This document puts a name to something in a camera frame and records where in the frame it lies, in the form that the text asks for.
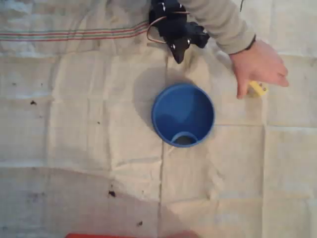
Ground red object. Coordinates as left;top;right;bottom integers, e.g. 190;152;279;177
65;232;200;238

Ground small yellow block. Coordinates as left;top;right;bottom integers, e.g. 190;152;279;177
247;80;269;99

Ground red white servo cable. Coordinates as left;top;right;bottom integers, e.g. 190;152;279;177
146;10;191;46

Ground black gripper camera mount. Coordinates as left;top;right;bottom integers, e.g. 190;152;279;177
189;21;211;49

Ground bare person hand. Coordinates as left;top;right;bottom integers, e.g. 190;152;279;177
229;41;290;100

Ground white cloth with striped border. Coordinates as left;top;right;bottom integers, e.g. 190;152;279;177
0;0;317;238

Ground blue plastic cup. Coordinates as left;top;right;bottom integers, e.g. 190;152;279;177
151;83;215;149

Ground forearm in beige sleeve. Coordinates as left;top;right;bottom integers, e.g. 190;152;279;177
178;0;257;55

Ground black wristband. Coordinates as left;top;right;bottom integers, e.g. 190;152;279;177
246;34;258;51

